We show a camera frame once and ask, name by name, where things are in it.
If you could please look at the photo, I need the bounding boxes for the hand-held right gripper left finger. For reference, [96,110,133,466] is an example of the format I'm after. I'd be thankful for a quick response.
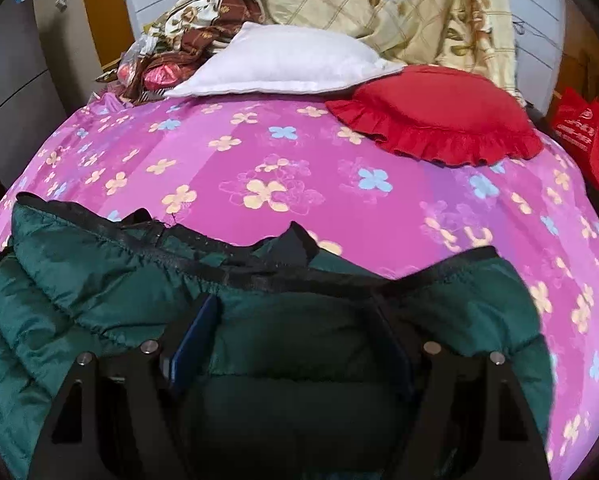
[27,292,223,480]

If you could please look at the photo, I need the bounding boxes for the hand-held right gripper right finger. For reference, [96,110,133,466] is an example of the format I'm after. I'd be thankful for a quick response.
[372,292,553,480]

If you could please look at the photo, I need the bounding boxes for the green puffer jacket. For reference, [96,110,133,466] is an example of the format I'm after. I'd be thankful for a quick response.
[0,192,555,480]

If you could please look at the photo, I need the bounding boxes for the pink floral bed sheet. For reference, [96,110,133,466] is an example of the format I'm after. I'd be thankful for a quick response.
[0,92,599,480]

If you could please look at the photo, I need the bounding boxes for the red ruffled pillow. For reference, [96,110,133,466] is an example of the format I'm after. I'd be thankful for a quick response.
[324,65,545,167]

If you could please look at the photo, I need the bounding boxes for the red shiny packet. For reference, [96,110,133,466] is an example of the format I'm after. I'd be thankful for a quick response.
[144,62,180,91]

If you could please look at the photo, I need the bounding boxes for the clear plastic bag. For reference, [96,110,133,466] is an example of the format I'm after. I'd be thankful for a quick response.
[117,40,146,86]

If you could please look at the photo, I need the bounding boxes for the red shopping bag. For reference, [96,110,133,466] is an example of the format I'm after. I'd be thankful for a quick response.
[549,87,599,192]

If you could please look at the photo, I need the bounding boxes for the white pillow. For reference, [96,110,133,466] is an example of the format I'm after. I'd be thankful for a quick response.
[164,21,405,98]

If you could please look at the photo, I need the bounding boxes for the brown floral blanket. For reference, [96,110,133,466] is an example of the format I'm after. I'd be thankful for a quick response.
[114,0,268,106]

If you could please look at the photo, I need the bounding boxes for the grey cabinet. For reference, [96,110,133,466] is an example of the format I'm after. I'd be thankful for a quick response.
[0,0,105,161]

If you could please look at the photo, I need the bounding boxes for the yellow door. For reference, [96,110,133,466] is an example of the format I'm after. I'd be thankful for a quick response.
[77,0,135,68]

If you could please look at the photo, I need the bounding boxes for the cream floral quilt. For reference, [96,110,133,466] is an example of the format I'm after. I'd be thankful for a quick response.
[250,0,525,106]

